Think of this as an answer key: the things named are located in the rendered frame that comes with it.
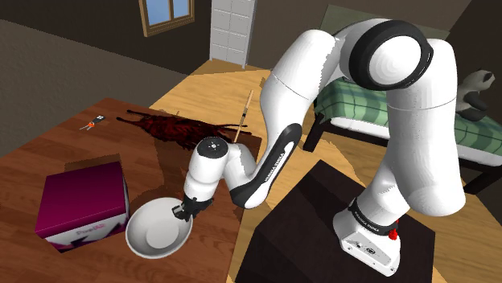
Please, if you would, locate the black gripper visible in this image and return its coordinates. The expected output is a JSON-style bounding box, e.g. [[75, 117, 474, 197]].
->
[[171, 195, 215, 224]]

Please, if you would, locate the white bowl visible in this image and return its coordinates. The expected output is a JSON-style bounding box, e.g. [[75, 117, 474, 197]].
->
[[125, 197, 195, 260]]

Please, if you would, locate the dark red fringed cloth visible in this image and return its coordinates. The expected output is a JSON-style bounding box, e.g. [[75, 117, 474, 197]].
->
[[116, 109, 253, 150]]

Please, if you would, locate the magenta and white box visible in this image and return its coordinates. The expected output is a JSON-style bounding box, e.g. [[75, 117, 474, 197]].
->
[[34, 161, 131, 253]]

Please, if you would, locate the dark robot stand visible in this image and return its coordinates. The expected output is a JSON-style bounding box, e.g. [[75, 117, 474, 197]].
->
[[234, 158, 437, 283]]

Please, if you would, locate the wooden stick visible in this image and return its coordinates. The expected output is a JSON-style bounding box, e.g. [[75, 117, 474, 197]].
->
[[232, 88, 256, 145]]

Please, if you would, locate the small orange and black tool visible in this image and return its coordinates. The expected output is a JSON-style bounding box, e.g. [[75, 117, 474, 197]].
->
[[79, 114, 107, 132]]

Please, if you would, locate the wooden table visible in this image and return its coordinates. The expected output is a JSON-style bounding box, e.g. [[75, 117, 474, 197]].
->
[[0, 96, 263, 283]]

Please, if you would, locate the white panelled door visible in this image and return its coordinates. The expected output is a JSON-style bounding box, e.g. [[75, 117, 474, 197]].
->
[[209, 0, 257, 70]]

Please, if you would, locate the wooden framed window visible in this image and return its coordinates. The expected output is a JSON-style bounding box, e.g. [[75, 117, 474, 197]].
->
[[138, 0, 196, 39]]

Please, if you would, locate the bed with green striped blanket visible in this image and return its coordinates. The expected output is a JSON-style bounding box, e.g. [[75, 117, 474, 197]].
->
[[302, 3, 502, 195]]

